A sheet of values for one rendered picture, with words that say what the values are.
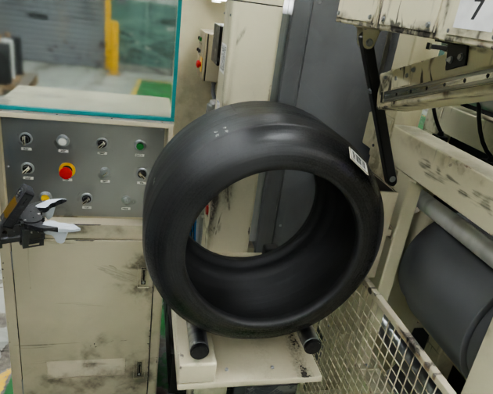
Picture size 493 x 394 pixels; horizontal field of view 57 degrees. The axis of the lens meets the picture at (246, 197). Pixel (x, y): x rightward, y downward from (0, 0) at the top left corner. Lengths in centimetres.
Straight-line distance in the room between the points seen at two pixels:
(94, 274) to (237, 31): 99
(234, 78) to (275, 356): 74
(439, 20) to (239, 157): 42
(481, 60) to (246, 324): 73
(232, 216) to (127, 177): 44
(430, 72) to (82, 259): 124
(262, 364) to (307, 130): 63
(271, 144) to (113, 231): 88
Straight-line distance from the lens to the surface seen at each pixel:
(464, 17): 81
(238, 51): 121
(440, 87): 105
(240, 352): 128
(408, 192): 145
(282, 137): 91
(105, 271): 172
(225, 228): 136
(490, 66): 96
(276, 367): 126
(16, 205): 128
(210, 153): 90
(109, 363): 199
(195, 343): 111
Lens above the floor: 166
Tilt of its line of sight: 23 degrees down
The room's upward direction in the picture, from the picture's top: 8 degrees clockwise
